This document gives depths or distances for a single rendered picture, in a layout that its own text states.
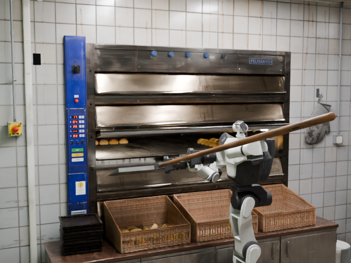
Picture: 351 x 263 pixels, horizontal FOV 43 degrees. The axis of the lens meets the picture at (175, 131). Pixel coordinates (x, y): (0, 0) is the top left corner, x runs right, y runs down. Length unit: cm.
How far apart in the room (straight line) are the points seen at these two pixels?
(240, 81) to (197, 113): 51
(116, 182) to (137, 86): 80
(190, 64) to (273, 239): 161
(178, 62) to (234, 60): 55
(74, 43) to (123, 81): 49
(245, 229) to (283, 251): 81
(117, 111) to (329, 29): 227
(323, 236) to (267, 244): 57
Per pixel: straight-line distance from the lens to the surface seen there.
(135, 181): 370
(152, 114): 369
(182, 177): 385
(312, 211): 404
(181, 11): 384
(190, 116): 382
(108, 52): 360
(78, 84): 349
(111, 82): 358
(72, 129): 349
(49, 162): 353
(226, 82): 399
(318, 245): 411
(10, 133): 340
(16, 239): 364
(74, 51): 350
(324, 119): 161
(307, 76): 449
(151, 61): 371
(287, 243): 389
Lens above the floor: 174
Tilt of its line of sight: 5 degrees down
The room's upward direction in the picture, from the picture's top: straight up
